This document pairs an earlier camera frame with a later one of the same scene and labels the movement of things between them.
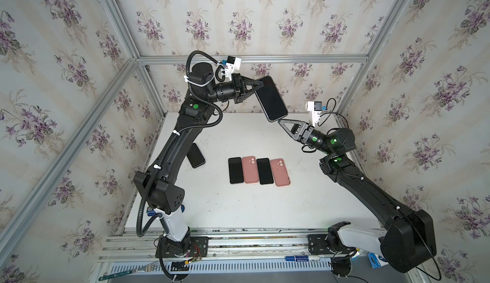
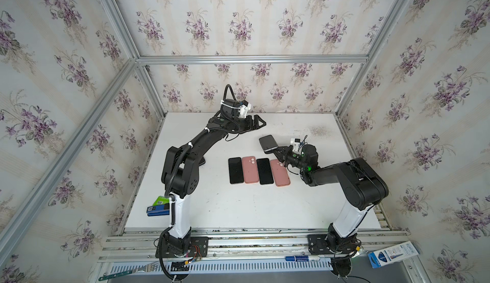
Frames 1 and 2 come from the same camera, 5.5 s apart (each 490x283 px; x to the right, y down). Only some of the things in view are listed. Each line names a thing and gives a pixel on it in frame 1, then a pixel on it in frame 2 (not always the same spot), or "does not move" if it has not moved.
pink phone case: [280, 173] does not move
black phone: [270, 100] to [268, 143]
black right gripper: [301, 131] to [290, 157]
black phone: [235, 170] does not move
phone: [265, 171] does not move
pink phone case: [251, 175] does not move
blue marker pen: [302, 258] does not move
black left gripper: [239, 92] to [250, 127]
